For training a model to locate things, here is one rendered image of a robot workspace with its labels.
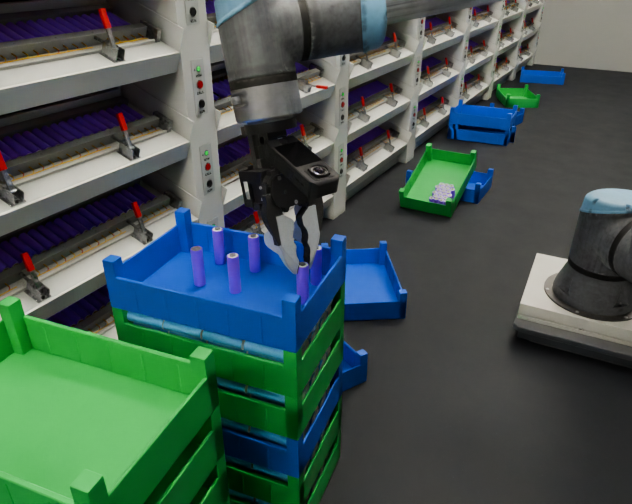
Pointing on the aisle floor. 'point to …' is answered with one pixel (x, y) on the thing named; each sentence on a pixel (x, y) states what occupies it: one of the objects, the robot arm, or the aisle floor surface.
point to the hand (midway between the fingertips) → (303, 263)
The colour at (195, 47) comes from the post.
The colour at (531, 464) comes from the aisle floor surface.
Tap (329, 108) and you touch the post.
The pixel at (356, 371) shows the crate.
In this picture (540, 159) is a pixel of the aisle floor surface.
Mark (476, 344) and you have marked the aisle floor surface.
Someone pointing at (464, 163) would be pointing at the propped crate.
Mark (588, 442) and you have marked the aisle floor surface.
